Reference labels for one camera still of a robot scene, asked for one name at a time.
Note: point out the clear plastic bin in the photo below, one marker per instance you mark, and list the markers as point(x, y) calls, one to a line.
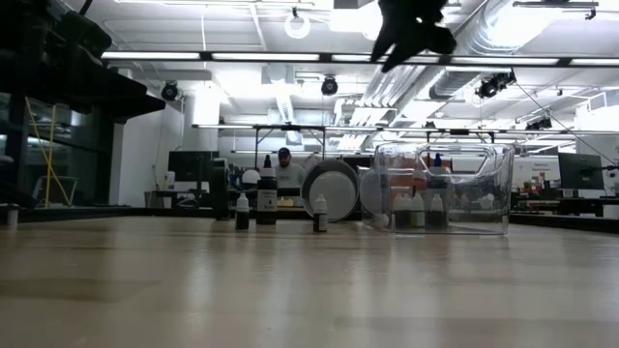
point(498, 193)

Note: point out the large black-tipped colouring bottle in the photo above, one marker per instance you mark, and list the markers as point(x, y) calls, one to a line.
point(266, 203)

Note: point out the round grey gooseneck lamp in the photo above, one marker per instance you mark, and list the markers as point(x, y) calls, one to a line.
point(333, 191)

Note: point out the person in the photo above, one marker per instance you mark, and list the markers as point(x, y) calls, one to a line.
point(289, 171)

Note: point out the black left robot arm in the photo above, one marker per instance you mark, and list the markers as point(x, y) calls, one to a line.
point(9, 48)

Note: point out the small white-capped dropper bottle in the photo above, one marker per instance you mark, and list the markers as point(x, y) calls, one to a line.
point(436, 212)
point(320, 220)
point(418, 212)
point(242, 220)

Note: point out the long ceiling light strip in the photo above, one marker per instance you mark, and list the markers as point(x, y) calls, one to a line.
point(266, 56)

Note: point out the large blue colouring bottle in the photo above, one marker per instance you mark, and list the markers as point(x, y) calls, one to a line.
point(437, 181)

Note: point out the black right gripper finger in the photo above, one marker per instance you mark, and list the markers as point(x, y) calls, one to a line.
point(384, 43)
point(399, 53)

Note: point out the black ceiling camera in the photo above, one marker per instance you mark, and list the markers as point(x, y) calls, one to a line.
point(169, 91)
point(495, 83)
point(329, 86)

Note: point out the black computer monitor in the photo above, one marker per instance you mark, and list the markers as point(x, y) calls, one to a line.
point(191, 166)
point(580, 171)

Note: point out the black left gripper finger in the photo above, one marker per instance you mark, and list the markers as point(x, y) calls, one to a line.
point(150, 107)
point(113, 92)

